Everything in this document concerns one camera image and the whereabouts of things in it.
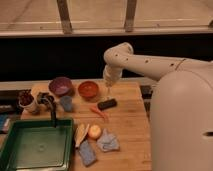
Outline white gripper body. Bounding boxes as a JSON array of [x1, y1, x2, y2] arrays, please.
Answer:
[[103, 65, 122, 87]]

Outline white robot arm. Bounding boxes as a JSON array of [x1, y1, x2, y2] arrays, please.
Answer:
[[103, 42, 213, 171]]

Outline red bowl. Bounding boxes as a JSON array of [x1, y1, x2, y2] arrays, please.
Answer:
[[78, 81, 99, 99]]

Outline purple bowl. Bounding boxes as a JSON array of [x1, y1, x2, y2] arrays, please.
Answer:
[[48, 77, 73, 96]]

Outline black rectangular block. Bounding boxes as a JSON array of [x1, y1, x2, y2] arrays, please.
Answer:
[[97, 99, 117, 110]]

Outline orange carrot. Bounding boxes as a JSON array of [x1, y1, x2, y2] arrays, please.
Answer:
[[90, 106, 108, 122]]

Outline blue plastic cup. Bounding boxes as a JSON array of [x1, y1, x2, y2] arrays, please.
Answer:
[[60, 96, 73, 112]]

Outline wooden countertop board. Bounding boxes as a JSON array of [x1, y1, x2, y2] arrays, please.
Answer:
[[20, 81, 154, 171]]

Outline yellow apple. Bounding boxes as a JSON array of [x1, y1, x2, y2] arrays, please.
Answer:
[[88, 125, 102, 139]]

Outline yellow corn cob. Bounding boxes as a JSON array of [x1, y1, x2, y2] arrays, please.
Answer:
[[74, 124, 90, 148]]

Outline light blue crumpled cloth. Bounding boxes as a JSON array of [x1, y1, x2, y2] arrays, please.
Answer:
[[97, 129, 120, 152]]

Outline black faucet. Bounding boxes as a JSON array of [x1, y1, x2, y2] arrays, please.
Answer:
[[37, 92, 57, 127]]

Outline blue sponge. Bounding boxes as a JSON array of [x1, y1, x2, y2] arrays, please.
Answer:
[[78, 140, 97, 167]]

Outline white cup with dark contents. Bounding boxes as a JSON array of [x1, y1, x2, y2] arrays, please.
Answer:
[[18, 90, 38, 114]]

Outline green sink basin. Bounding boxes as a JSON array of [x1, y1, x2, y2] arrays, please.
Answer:
[[0, 119, 74, 171]]

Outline right window frame post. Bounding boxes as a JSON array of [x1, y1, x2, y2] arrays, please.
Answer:
[[124, 0, 137, 32]]

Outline window frame post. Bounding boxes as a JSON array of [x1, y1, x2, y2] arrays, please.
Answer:
[[57, 0, 72, 34], [124, 0, 137, 32]]

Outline left window frame post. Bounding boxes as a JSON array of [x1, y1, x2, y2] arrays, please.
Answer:
[[57, 0, 72, 34]]

